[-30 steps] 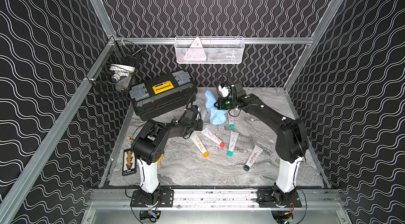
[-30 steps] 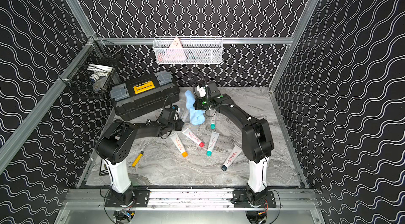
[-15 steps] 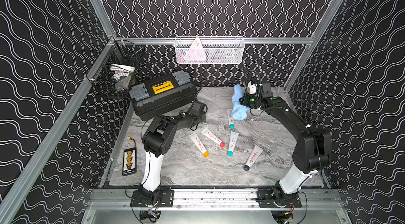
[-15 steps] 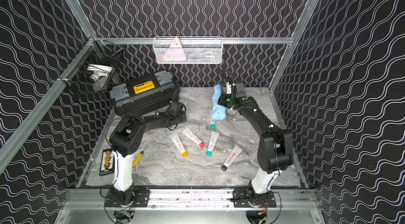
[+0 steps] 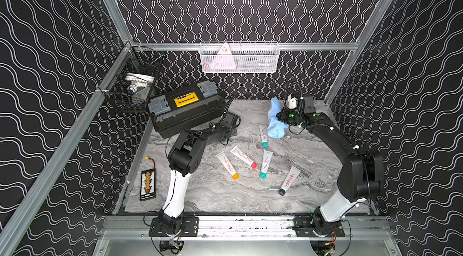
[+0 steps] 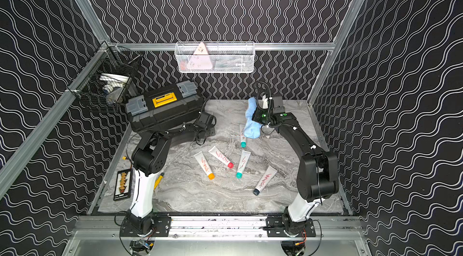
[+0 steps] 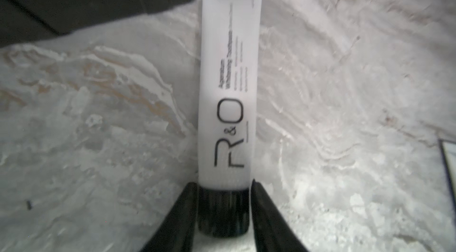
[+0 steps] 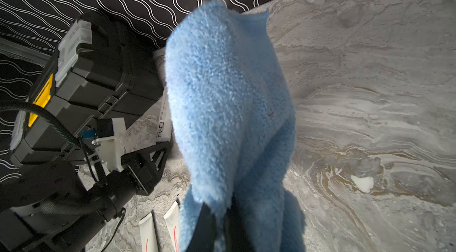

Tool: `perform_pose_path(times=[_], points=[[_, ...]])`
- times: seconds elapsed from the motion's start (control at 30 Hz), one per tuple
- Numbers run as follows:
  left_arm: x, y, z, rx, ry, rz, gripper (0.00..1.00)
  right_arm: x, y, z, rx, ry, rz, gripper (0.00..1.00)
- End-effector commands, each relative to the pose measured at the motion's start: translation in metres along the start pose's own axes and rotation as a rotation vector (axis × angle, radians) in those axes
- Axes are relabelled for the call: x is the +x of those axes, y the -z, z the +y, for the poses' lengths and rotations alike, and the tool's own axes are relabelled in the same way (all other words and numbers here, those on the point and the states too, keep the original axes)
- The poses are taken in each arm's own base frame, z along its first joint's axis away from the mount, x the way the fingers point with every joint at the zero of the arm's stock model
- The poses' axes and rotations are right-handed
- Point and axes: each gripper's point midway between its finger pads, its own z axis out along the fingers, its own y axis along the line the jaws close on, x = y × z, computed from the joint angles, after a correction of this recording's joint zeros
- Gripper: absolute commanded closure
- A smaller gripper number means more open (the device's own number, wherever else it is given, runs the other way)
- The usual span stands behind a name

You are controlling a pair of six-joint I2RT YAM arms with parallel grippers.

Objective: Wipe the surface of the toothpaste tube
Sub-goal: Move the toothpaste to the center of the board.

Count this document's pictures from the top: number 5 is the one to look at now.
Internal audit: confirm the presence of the white tube pink cap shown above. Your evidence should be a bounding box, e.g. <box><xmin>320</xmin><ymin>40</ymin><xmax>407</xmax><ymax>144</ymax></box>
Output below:
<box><xmin>230</xmin><ymin>146</ymin><xmax>258</xmax><ymax>169</ymax></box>

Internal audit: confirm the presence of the blue microfiber cloth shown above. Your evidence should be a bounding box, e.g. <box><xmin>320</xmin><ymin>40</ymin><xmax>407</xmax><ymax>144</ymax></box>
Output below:
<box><xmin>267</xmin><ymin>97</ymin><xmax>288</xmax><ymax>139</ymax></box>

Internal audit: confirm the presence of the white tube green cap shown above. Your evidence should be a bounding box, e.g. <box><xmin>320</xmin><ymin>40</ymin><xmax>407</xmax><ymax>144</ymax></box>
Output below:
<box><xmin>259</xmin><ymin>124</ymin><xmax>268</xmax><ymax>148</ymax></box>

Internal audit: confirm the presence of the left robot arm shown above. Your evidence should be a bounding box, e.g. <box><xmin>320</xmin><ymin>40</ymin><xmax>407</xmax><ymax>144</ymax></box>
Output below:
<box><xmin>160</xmin><ymin>112</ymin><xmax>241</xmax><ymax>219</ymax></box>

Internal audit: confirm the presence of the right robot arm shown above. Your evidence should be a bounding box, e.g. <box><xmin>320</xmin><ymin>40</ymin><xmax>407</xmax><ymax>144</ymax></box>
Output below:
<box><xmin>277</xmin><ymin>93</ymin><xmax>383</xmax><ymax>228</ymax></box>

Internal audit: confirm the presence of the white tube orange cap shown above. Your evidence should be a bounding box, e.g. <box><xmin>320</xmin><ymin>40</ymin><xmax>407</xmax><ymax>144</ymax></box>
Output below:
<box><xmin>216</xmin><ymin>152</ymin><xmax>239</xmax><ymax>180</ymax></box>

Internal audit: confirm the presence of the white tube teal cap lower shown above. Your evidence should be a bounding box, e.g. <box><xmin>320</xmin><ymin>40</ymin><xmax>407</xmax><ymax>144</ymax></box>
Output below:
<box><xmin>260</xmin><ymin>150</ymin><xmax>273</xmax><ymax>179</ymax></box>

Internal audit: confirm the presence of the white tube dark blue cap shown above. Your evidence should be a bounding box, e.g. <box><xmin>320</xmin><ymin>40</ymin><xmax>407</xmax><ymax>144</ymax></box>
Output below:
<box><xmin>279</xmin><ymin>166</ymin><xmax>300</xmax><ymax>196</ymax></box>

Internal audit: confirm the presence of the black toolbox yellow latch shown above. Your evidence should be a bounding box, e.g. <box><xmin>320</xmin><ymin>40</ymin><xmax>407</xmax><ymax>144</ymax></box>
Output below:
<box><xmin>148</xmin><ymin>81</ymin><xmax>225</xmax><ymax>138</ymax></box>

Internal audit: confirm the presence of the pink triangle item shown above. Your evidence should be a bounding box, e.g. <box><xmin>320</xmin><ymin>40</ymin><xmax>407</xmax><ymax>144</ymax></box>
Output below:
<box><xmin>210</xmin><ymin>42</ymin><xmax>236</xmax><ymax>71</ymax></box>

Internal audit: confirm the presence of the black battery pack card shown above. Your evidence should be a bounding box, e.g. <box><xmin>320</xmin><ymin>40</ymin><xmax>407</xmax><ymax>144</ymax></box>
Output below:
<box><xmin>139</xmin><ymin>156</ymin><xmax>157</xmax><ymax>201</ymax></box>

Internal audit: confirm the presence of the clear wall basket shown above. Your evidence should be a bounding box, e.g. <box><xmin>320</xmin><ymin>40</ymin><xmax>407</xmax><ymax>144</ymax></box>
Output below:
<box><xmin>199</xmin><ymin>41</ymin><xmax>280</xmax><ymax>73</ymax></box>

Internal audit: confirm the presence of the black wire basket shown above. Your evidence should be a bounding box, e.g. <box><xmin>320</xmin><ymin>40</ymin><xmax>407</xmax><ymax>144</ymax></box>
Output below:
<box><xmin>104</xmin><ymin>46</ymin><xmax>167</xmax><ymax>114</ymax></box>

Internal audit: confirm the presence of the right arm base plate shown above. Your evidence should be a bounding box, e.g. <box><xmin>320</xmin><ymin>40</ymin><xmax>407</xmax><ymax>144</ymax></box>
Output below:
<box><xmin>292</xmin><ymin>215</ymin><xmax>346</xmax><ymax>238</ymax></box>

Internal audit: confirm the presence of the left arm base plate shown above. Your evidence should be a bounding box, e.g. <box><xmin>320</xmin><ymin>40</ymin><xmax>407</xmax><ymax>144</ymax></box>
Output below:
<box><xmin>149</xmin><ymin>216</ymin><xmax>199</xmax><ymax>237</ymax></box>

